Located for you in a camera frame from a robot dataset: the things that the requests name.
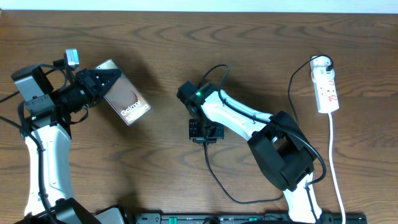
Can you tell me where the white power strip cord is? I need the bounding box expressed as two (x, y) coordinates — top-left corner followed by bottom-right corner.
(328, 112), (347, 224)

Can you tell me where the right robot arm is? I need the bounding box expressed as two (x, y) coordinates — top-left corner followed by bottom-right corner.
(177, 82), (322, 223)

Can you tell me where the black charging cable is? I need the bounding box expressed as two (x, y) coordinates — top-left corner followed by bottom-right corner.
(202, 54), (335, 205)

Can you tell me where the white usb charger plug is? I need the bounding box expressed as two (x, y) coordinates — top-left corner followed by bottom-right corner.
(310, 55), (333, 72)

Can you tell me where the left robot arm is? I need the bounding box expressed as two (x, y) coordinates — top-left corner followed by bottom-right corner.
(11, 64), (126, 223)

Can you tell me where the white power strip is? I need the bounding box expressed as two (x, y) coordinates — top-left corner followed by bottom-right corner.
(311, 67), (339, 114)

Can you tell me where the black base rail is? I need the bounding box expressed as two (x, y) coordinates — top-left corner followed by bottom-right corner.
(134, 213), (368, 224)

